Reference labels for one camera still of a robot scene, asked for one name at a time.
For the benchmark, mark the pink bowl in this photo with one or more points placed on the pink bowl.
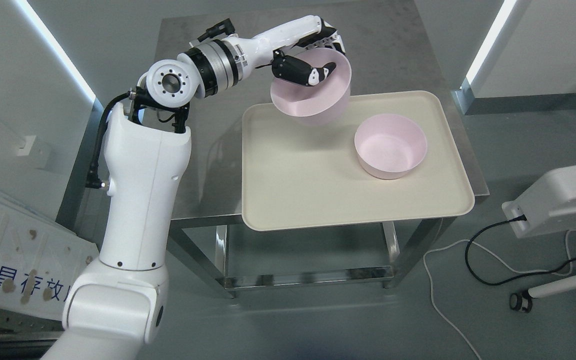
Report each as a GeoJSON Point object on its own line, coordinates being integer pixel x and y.
{"type": "Point", "coordinates": [388, 145]}
{"type": "Point", "coordinates": [319, 104]}

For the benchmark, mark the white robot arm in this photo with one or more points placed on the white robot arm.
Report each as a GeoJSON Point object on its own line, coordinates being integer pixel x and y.
{"type": "Point", "coordinates": [142, 149]}

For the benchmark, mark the stainless steel table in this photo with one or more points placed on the stainless steel table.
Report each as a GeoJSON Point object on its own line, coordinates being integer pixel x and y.
{"type": "Point", "coordinates": [390, 51]}

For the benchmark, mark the beige plastic tray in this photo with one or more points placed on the beige plastic tray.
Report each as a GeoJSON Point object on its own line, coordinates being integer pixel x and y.
{"type": "Point", "coordinates": [297, 176]}

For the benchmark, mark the white machine on stand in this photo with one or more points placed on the white machine on stand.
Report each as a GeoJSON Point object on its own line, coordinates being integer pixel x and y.
{"type": "Point", "coordinates": [548, 205]}

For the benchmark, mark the white stand leg with caster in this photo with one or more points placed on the white stand leg with caster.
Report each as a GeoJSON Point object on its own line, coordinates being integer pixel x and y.
{"type": "Point", "coordinates": [523, 301]}

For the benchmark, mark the white signboard with blue text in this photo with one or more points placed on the white signboard with blue text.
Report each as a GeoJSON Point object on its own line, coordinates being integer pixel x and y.
{"type": "Point", "coordinates": [39, 261]}

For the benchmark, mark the white wall socket box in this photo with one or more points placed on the white wall socket box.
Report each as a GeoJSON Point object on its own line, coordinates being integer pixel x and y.
{"type": "Point", "coordinates": [35, 153]}

